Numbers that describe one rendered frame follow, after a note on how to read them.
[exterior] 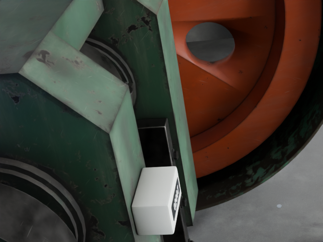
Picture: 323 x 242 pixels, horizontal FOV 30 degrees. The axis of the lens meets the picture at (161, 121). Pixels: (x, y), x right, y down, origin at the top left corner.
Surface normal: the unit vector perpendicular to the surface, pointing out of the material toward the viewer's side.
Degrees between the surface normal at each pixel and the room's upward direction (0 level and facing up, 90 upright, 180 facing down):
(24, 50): 0
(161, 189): 0
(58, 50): 45
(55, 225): 64
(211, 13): 90
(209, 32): 90
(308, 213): 0
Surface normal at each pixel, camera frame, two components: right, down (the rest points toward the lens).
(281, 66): -0.14, 0.52
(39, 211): 0.63, -0.61
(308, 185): -0.16, -0.85
